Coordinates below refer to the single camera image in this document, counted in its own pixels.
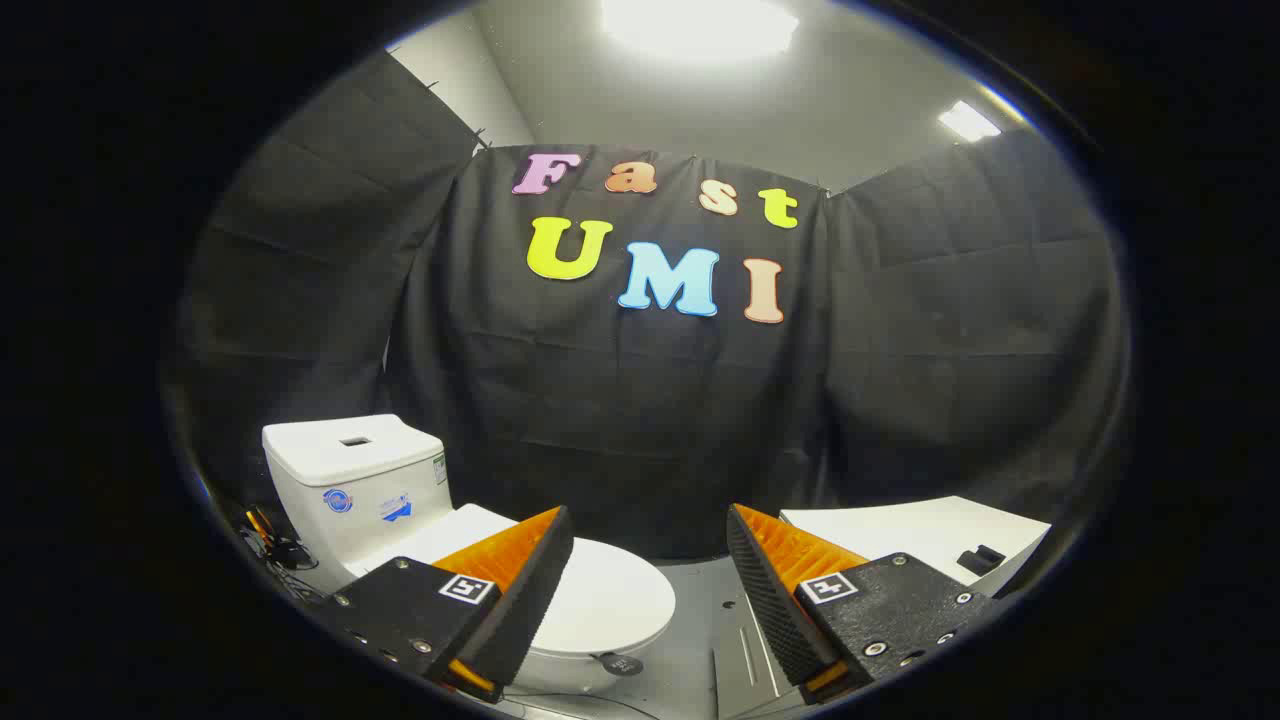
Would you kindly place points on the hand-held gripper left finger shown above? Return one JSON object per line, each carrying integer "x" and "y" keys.
{"x": 520, "y": 610}

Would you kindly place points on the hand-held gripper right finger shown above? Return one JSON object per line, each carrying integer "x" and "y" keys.
{"x": 775, "y": 610}

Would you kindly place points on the white toilet lid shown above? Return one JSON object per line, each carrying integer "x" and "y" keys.
{"x": 610, "y": 600}

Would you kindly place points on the white toilet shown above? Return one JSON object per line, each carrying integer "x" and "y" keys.
{"x": 350, "y": 470}

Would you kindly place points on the small black disc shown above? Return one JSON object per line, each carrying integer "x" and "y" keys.
{"x": 620, "y": 664}

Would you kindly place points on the grey drawer cabinet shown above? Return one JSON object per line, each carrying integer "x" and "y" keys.
{"x": 900, "y": 525}

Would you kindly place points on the black backdrop cloth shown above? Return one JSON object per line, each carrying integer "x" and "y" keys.
{"x": 600, "y": 400}

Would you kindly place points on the small ceiling light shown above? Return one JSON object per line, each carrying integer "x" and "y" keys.
{"x": 968, "y": 121}

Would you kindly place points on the large ceiling light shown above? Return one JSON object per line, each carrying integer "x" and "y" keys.
{"x": 700, "y": 25}

